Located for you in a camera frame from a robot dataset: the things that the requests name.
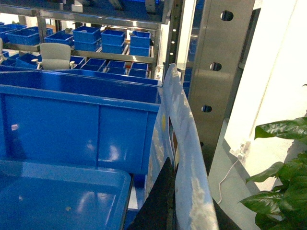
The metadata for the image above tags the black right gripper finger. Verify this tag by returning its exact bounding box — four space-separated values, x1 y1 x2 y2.
128 157 176 230

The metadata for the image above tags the flower gift bag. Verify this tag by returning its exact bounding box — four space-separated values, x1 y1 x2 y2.
145 64 219 230

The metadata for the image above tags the blue tray lid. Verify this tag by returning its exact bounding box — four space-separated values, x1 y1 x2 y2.
0 161 131 230

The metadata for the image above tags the green leafy plant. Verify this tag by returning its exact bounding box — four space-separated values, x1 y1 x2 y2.
240 116 307 230

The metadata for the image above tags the large blue bin right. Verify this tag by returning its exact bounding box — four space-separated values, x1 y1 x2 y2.
0 71 162 174

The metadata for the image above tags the background shelf with bins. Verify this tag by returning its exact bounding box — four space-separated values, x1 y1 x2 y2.
0 0 183 78

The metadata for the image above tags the white office chair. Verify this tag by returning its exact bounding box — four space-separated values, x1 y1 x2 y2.
31 43 75 70

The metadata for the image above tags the white cable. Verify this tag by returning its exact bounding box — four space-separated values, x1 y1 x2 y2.
217 141 251 205

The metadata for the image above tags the steel perforated post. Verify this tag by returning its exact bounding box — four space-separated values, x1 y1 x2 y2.
188 0 255 171

